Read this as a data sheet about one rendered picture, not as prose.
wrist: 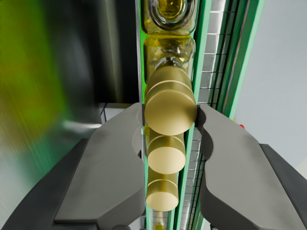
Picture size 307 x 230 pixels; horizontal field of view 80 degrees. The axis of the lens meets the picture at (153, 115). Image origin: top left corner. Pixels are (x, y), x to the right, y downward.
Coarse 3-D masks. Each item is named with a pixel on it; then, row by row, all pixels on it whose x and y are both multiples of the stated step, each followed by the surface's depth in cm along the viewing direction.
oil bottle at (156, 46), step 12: (156, 36) 20; (168, 36) 20; (180, 36) 20; (144, 48) 19; (156, 48) 18; (168, 48) 18; (180, 48) 18; (192, 48) 19; (144, 60) 20; (156, 60) 18; (180, 60) 18; (192, 60) 19; (144, 72) 20; (192, 72) 20
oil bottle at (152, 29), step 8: (144, 0) 16; (160, 0) 18; (168, 0) 18; (176, 0) 18; (144, 8) 16; (160, 8) 18; (168, 8) 18; (176, 8) 18; (144, 16) 17; (168, 16) 19; (192, 16) 16; (144, 24) 17; (152, 24) 17; (192, 24) 17; (144, 32) 19; (152, 32) 18; (160, 32) 18; (168, 32) 17; (176, 32) 17; (184, 32) 18; (192, 32) 19
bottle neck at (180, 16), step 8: (152, 0) 11; (184, 0) 13; (192, 0) 11; (152, 8) 12; (184, 8) 13; (192, 8) 12; (152, 16) 12; (160, 16) 13; (176, 16) 15; (184, 16) 12; (160, 24) 12; (168, 24) 12; (176, 24) 12; (184, 24) 12
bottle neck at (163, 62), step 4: (160, 60) 18; (164, 60) 17; (168, 60) 17; (172, 60) 17; (176, 60) 18; (156, 64) 18; (160, 64) 17; (164, 64) 16; (168, 64) 16; (172, 64) 16; (176, 64) 16; (180, 64) 18; (156, 68) 17; (180, 68) 16
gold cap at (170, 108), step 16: (160, 80) 12; (176, 80) 12; (160, 96) 11; (176, 96) 11; (192, 96) 11; (144, 112) 12; (160, 112) 11; (176, 112) 11; (192, 112) 11; (160, 128) 12; (176, 128) 12
